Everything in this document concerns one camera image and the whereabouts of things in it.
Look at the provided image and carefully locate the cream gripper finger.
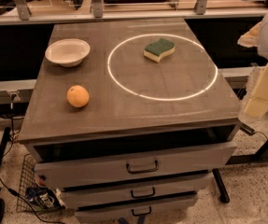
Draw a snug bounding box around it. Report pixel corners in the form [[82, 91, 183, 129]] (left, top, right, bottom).
[[237, 22, 261, 48], [243, 64, 268, 119]]

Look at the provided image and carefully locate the green and yellow sponge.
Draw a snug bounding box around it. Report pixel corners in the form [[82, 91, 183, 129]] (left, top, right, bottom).
[[143, 38, 175, 63]]

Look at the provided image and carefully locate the top grey drawer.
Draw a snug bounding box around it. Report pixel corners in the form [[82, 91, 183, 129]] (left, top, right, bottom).
[[35, 142, 236, 189]]

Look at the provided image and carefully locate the grey drawer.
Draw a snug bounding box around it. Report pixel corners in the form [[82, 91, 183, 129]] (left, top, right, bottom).
[[61, 173, 212, 209], [75, 194, 198, 223], [35, 142, 236, 189]]

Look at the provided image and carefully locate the grey drawer cabinet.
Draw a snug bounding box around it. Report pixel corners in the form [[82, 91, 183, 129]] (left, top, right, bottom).
[[19, 18, 239, 213]]

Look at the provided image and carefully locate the bottom grey drawer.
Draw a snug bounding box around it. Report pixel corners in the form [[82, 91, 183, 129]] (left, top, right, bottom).
[[75, 194, 198, 223]]

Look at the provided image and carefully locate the white bowl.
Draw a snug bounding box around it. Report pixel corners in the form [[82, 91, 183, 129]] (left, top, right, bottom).
[[45, 38, 91, 67]]

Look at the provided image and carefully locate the orange fruit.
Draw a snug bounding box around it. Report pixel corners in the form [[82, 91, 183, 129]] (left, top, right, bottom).
[[66, 85, 90, 107]]

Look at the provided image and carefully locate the middle grey drawer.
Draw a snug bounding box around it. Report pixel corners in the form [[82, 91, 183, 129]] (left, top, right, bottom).
[[61, 173, 212, 209]]

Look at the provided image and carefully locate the snack packet in basket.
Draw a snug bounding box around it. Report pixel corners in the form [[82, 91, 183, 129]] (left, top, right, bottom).
[[25, 187, 61, 210]]

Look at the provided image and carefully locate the black right stand frame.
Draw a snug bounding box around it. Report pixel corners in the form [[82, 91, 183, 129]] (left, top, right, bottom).
[[212, 138, 268, 203]]

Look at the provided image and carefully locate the wire basket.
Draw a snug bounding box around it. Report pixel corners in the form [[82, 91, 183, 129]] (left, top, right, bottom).
[[16, 154, 65, 213]]

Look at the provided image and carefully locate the black floor cable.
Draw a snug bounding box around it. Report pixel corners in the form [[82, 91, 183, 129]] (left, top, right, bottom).
[[0, 103, 66, 224]]

